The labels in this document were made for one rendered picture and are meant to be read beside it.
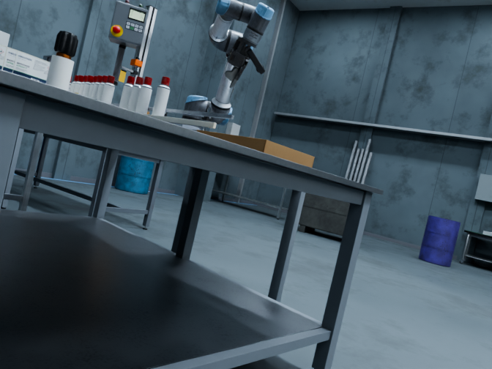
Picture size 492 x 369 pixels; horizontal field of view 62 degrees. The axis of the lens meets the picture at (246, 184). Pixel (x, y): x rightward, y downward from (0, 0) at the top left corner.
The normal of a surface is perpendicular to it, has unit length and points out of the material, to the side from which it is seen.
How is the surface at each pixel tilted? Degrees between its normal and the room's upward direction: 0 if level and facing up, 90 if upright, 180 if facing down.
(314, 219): 90
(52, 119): 90
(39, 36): 90
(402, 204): 90
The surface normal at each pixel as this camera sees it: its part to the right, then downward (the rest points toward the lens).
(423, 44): -0.53, -0.11
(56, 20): 0.82, 0.20
